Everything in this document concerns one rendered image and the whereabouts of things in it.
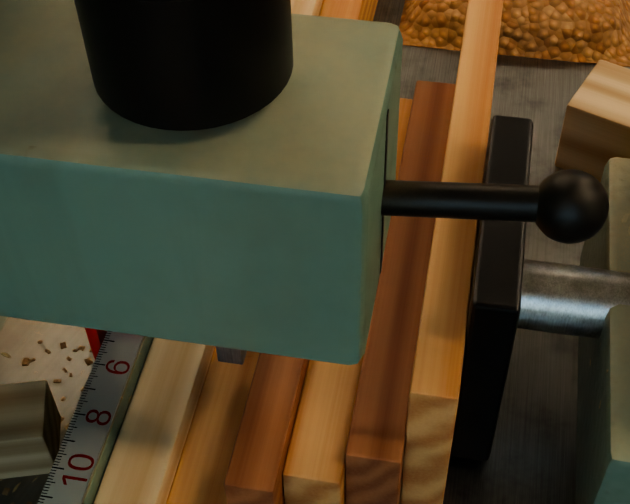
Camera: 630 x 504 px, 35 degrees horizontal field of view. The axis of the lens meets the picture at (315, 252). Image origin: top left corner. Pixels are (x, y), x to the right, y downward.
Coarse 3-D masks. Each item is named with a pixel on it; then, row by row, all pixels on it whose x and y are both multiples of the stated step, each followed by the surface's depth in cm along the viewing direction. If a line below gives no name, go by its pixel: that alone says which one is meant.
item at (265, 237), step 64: (0, 0) 29; (64, 0) 29; (0, 64) 27; (64, 64) 27; (320, 64) 26; (384, 64) 26; (0, 128) 25; (64, 128) 25; (128, 128) 25; (256, 128) 25; (320, 128) 25; (384, 128) 26; (0, 192) 25; (64, 192) 25; (128, 192) 25; (192, 192) 24; (256, 192) 24; (320, 192) 23; (0, 256) 27; (64, 256) 27; (128, 256) 26; (192, 256) 26; (256, 256) 25; (320, 256) 25; (64, 320) 29; (128, 320) 29; (192, 320) 28; (256, 320) 27; (320, 320) 27
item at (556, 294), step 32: (512, 128) 36; (512, 160) 35; (480, 224) 33; (512, 224) 33; (480, 256) 32; (512, 256) 32; (480, 288) 31; (512, 288) 31; (544, 288) 35; (576, 288) 35; (608, 288) 35; (480, 320) 31; (512, 320) 31; (544, 320) 35; (576, 320) 35; (480, 352) 32; (480, 384) 33; (480, 416) 35; (480, 448) 36
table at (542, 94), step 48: (384, 0) 57; (432, 48) 54; (528, 96) 51; (528, 240) 45; (528, 336) 41; (576, 336) 41; (528, 384) 40; (576, 384) 40; (528, 432) 38; (576, 432) 38; (480, 480) 37; (528, 480) 37
